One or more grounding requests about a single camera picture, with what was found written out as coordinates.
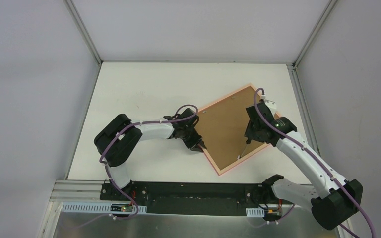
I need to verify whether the yellow black screwdriver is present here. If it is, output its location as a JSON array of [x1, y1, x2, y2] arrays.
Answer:
[[237, 143, 249, 160]]

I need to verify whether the pink picture frame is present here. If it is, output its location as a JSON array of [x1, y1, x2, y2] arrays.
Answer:
[[195, 84, 269, 175]]

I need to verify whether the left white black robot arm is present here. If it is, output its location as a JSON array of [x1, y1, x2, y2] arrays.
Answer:
[[94, 104, 206, 201]]

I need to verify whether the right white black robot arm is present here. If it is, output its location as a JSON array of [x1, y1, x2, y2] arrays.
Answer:
[[244, 100, 363, 230]]

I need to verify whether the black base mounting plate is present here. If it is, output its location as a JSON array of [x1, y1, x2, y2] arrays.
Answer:
[[100, 181, 290, 221]]

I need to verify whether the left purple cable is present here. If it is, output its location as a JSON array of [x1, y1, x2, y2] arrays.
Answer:
[[99, 104, 199, 221]]

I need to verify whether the right white cable duct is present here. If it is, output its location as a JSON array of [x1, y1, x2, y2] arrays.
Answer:
[[246, 207, 265, 218]]

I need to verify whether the white cable duct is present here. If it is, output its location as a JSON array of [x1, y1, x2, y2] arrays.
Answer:
[[246, 207, 265, 218], [61, 202, 147, 215]]

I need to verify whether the aluminium front rail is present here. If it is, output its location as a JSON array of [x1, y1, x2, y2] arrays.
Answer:
[[50, 179, 316, 208]]

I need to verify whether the left white cable duct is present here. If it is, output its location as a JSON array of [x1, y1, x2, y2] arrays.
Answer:
[[61, 202, 147, 215]]

